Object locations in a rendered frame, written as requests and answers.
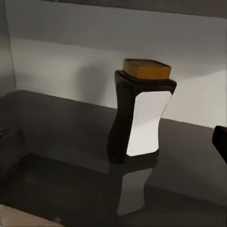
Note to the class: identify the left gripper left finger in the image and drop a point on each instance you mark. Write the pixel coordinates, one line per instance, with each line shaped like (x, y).
(11, 142)

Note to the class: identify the bottle of coffee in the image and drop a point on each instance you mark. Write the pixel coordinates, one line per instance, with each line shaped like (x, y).
(143, 89)

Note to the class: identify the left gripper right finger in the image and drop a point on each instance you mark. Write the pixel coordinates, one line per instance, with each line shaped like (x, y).
(219, 140)

